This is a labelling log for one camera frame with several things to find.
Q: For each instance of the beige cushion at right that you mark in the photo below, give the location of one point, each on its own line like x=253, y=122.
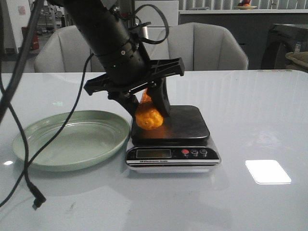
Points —
x=297, y=61

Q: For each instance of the fruit bowl on counter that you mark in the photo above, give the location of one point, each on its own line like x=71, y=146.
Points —
x=245, y=5

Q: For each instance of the orange corn cob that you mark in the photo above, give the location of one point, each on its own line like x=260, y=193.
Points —
x=147, y=116

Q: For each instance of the dark appliance at right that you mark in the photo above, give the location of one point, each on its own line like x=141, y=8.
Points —
x=282, y=39

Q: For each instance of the right grey upholstered chair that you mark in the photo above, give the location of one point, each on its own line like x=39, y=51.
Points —
x=202, y=47

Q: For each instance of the grey upholstered chair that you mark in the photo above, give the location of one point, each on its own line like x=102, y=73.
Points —
x=65, y=51
x=202, y=47

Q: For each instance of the red trash bin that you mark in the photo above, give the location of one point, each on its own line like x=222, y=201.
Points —
x=34, y=43

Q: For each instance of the black silver kitchen scale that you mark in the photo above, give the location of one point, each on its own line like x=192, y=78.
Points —
x=182, y=144

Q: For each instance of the left grey upholstered chair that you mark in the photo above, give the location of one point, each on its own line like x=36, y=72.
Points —
x=65, y=51

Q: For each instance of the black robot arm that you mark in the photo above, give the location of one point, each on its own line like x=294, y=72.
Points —
x=122, y=54

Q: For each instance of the light green plate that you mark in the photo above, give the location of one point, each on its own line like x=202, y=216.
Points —
x=88, y=138

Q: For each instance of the white cabinet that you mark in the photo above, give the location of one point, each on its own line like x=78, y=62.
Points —
x=158, y=18

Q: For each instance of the dark grey counter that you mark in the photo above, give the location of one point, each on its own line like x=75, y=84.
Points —
x=249, y=27

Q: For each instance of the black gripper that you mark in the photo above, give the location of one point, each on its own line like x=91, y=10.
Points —
x=134, y=70

